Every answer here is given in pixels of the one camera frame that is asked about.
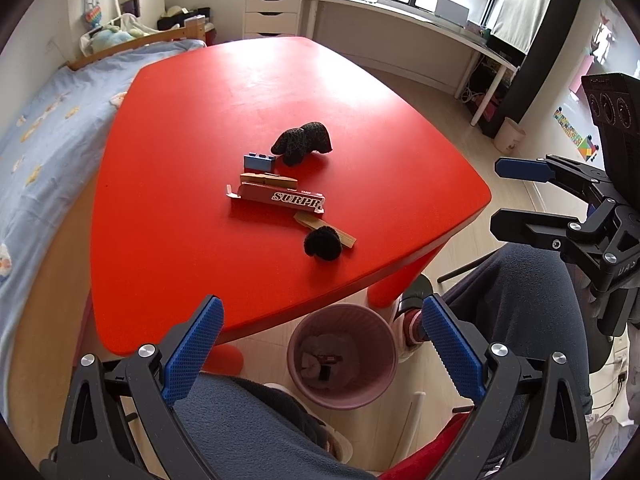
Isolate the pink trash bin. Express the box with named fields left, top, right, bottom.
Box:
left=287, top=303, right=399, bottom=410

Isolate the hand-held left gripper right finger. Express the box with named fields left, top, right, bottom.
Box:
left=421, top=294, right=593, bottom=480

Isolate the light blue printed blanket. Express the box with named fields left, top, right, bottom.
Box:
left=0, top=39, right=207, bottom=361

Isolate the red stool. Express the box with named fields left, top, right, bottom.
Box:
left=379, top=414, right=472, bottom=480

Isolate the person's leg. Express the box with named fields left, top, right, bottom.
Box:
left=174, top=374, right=378, bottom=480
left=442, top=246, right=594, bottom=463

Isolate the white drawer unit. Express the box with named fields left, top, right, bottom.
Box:
left=244, top=0, right=304, bottom=40

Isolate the blue toy brick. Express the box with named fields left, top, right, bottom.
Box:
left=244, top=153, right=277, bottom=173

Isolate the red paper box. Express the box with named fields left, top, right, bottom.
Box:
left=225, top=182, right=327, bottom=216

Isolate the black fuzzy ball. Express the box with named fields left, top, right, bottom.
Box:
left=303, top=226, right=344, bottom=261

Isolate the pink paper sheet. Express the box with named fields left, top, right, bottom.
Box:
left=570, top=55, right=594, bottom=94

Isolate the wooden bed frame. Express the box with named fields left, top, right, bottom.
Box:
left=66, top=25, right=207, bottom=72

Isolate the striped sock with black slipper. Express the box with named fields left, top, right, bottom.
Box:
left=394, top=275, right=437, bottom=362

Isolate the person's left leg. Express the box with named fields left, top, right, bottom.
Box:
left=174, top=374, right=378, bottom=480

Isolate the black bag with hat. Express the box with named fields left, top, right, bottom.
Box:
left=157, top=6, right=212, bottom=32

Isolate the white desk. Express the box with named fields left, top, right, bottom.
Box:
left=301, top=0, right=519, bottom=128

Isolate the pile of plush toys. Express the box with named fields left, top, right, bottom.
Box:
left=81, top=21, right=151, bottom=55

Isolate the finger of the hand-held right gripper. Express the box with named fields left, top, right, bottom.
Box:
left=490, top=208, right=592, bottom=259
left=495, top=155, right=613, bottom=206

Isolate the tall black panel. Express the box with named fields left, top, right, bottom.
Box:
left=482, top=0, right=587, bottom=141

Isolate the white hanging cloth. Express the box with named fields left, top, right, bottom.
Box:
left=492, top=0, right=563, bottom=57

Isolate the black chair base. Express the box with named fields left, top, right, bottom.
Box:
left=437, top=254, right=501, bottom=284

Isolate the crumpled white paper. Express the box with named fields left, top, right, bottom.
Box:
left=300, top=336, right=332, bottom=383

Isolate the wooden clothespin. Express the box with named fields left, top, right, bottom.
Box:
left=240, top=172, right=299, bottom=190
left=294, top=211, right=358, bottom=250

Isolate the colourful wall puzzle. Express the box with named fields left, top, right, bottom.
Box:
left=552, top=106, right=599, bottom=162

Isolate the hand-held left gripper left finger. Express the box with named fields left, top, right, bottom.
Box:
left=39, top=295, right=225, bottom=480

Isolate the small cream bin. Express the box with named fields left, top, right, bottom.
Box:
left=494, top=116, right=527, bottom=153

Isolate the person's right leg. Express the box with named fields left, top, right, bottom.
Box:
left=442, top=246, right=594, bottom=463

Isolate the black knitted cloth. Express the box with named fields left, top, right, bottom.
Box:
left=271, top=121, right=333, bottom=167

